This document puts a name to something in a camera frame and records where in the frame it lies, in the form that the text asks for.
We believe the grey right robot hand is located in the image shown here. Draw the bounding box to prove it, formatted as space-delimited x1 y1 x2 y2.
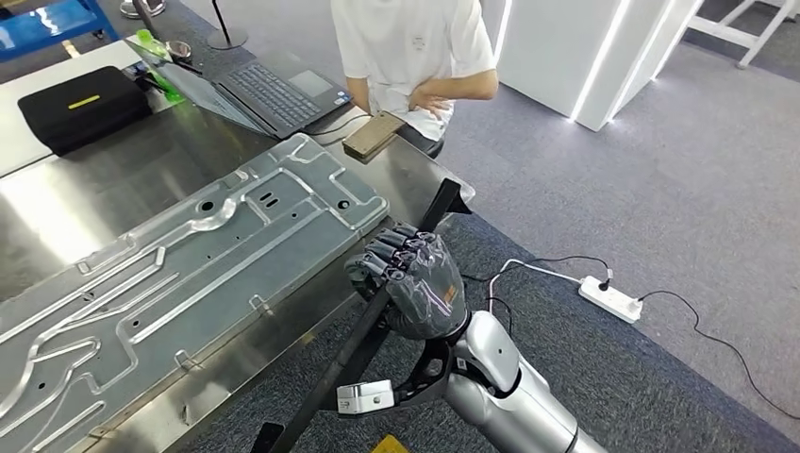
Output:
344 222 470 342

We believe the black plastic plate holder part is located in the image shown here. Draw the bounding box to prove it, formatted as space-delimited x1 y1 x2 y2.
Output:
268 177 473 453

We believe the steel workbench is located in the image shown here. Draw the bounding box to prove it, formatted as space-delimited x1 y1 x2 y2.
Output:
0 99 476 453

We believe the gold smartphone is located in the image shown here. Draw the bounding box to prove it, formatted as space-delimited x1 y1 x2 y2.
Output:
342 110 408 160

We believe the white power strip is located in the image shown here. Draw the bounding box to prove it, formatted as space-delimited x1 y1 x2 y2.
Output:
577 275 643 325

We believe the stamped grey metal panel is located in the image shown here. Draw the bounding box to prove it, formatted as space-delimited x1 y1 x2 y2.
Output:
0 132 390 453

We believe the person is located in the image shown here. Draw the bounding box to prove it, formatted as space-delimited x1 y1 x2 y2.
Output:
329 0 500 159

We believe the dark grey laptop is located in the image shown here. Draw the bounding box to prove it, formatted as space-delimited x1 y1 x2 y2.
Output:
125 34 355 140

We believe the white lit partition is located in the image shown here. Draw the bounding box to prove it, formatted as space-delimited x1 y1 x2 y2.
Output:
481 0 705 132

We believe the black floor stand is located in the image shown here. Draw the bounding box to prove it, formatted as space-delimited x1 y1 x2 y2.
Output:
206 0 249 51

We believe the green plastic bottle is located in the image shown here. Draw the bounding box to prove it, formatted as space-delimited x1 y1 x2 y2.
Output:
136 27 188 105

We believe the black zip case yellow label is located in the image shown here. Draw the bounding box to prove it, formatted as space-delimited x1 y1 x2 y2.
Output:
17 65 153 158

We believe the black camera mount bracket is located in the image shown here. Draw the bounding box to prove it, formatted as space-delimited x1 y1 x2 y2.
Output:
325 337 455 414

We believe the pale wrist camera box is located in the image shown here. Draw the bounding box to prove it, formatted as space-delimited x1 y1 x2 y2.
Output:
336 379 396 416

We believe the white power cable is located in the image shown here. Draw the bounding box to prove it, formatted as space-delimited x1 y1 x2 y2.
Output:
487 258 586 314

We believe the black power cable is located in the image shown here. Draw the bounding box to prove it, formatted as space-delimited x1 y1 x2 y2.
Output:
462 255 615 294
637 289 800 421

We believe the white frame table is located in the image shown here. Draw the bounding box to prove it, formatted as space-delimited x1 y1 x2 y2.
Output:
687 0 800 69

